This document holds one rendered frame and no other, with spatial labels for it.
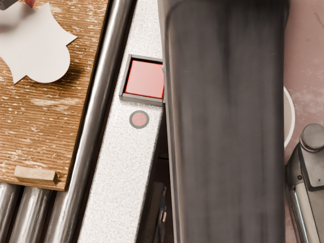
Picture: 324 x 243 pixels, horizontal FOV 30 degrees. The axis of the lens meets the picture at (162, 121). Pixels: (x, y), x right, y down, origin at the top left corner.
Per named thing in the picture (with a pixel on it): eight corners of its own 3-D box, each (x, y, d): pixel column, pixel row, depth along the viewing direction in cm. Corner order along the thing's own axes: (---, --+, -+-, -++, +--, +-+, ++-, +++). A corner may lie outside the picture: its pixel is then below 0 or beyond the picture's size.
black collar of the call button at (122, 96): (175, 65, 98) (175, 60, 96) (166, 107, 95) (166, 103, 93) (129, 58, 98) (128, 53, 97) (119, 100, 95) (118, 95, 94)
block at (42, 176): (59, 175, 89) (55, 169, 86) (56, 187, 88) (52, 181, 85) (20, 169, 89) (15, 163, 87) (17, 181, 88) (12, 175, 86)
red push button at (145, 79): (169, 69, 97) (169, 64, 96) (162, 102, 95) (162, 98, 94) (133, 63, 98) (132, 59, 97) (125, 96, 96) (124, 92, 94)
